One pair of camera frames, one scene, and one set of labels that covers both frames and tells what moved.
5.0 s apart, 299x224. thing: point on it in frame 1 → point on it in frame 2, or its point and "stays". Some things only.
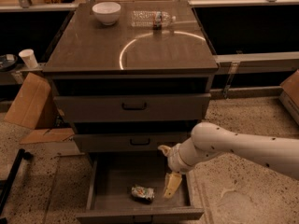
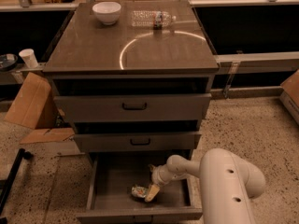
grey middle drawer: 128,143 stays
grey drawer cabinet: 133,78 stays
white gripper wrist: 174,159 → 160,176
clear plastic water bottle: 151,19 stays
